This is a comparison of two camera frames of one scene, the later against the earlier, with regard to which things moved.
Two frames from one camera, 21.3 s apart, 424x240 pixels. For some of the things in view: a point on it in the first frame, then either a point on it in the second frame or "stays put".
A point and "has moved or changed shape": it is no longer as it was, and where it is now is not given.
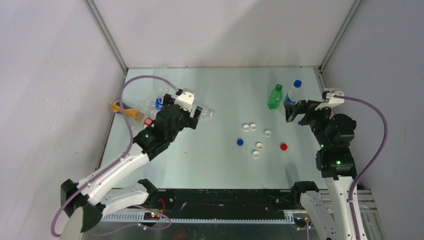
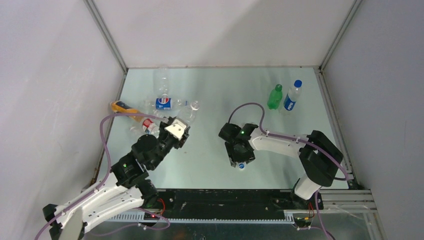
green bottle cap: x=278 y=87 stays put
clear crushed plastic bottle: x=293 y=96 stays put
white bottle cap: x=256 y=154 has moved or changed shape
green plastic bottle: x=275 y=97 stays put
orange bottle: x=135 y=114 stays put
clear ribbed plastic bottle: x=211 y=114 has moved or changed shape
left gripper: x=191 y=122 -> x=180 y=143
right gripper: x=308 y=106 -> x=248 y=157
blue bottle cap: x=297 y=83 stays put
